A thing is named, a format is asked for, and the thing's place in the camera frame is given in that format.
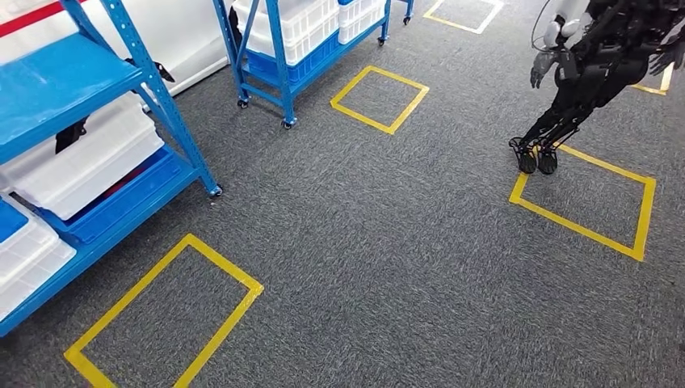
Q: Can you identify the black ribbed part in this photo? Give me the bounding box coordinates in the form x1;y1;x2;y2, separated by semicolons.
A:
124;57;177;85

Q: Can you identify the red flat item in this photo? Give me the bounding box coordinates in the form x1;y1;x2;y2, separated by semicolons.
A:
99;168;148;202

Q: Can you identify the white car with red stripe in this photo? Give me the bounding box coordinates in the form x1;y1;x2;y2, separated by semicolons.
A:
0;0;245;115

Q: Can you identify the black humanoid robot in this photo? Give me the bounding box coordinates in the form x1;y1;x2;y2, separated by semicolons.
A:
507;0;685;177

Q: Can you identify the yellow floor tape square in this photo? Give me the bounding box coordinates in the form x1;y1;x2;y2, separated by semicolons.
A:
507;142;658;263

